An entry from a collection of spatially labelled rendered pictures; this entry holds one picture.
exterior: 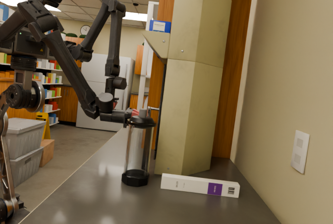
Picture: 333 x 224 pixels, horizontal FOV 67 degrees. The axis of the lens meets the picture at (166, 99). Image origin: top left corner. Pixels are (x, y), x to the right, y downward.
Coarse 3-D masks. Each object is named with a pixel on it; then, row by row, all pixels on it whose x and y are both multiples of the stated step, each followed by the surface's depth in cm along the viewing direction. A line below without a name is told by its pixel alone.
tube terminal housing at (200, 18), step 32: (192, 0) 97; (224, 0) 107; (192, 32) 98; (224, 32) 110; (192, 64) 99; (192, 96) 100; (160, 128) 101; (192, 128) 103; (160, 160) 102; (192, 160) 106
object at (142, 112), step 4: (140, 112) 90; (144, 112) 90; (132, 116) 90; (136, 116) 91; (140, 116) 90; (144, 116) 90; (132, 120) 88; (136, 120) 87; (140, 120) 87; (144, 120) 87; (148, 120) 88; (152, 120) 90
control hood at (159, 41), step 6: (144, 30) 99; (144, 36) 100; (150, 36) 98; (156, 36) 98; (162, 36) 98; (168, 36) 98; (150, 42) 99; (156, 42) 99; (162, 42) 99; (168, 42) 98; (156, 48) 99; (162, 48) 99; (168, 48) 99; (162, 54) 99; (162, 60) 114
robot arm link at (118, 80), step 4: (108, 68) 142; (108, 72) 142; (108, 76) 144; (112, 76) 142; (116, 76) 141; (116, 80) 141; (120, 80) 140; (124, 80) 141; (112, 84) 141; (116, 84) 140; (120, 84) 138; (124, 84) 141; (116, 88) 142; (120, 88) 140; (124, 88) 142
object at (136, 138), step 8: (128, 120) 88; (128, 128) 90; (136, 128) 87; (144, 128) 87; (152, 128) 89; (128, 136) 89; (136, 136) 87; (144, 136) 87; (152, 136) 90; (128, 144) 89; (136, 144) 87; (144, 144) 87; (128, 152) 88; (136, 152) 87; (144, 152) 88; (128, 160) 88; (136, 160) 87; (144, 160) 88; (128, 168) 88; (136, 168) 88; (144, 168) 89; (128, 176) 88; (136, 176) 88; (144, 176) 89
